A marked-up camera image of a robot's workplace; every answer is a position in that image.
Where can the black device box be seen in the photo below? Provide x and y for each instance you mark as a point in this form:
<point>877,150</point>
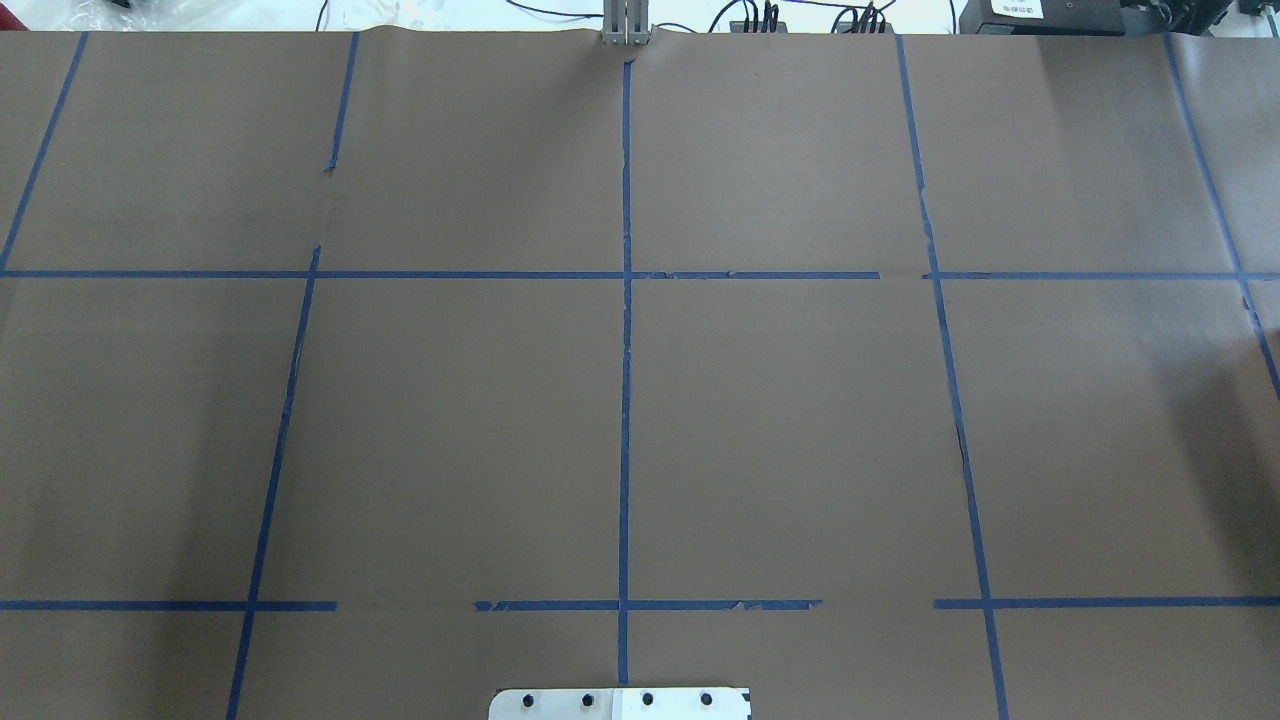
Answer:
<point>1066,18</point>

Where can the aluminium frame post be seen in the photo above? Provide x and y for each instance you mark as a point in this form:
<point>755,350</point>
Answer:
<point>626,23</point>

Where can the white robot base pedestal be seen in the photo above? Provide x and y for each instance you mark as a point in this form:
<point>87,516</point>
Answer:
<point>623,703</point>

